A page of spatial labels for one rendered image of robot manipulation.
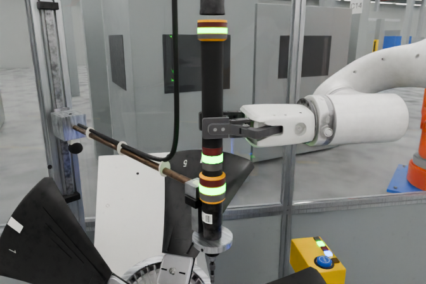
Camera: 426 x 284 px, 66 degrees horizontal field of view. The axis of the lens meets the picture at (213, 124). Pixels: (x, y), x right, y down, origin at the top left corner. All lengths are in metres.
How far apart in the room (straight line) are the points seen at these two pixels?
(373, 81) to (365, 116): 0.13
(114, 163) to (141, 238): 0.22
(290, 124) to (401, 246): 1.45
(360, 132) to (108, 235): 0.67
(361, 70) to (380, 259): 1.32
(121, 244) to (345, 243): 1.09
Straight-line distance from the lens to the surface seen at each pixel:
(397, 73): 0.65
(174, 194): 0.75
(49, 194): 0.70
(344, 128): 0.55
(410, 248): 1.92
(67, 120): 1.01
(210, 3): 0.48
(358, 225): 1.68
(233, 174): 0.69
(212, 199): 0.54
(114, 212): 0.95
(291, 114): 0.50
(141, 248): 0.93
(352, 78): 0.66
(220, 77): 0.49
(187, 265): 0.68
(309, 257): 1.07
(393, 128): 0.59
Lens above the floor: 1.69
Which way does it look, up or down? 15 degrees down
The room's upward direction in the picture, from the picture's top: straight up
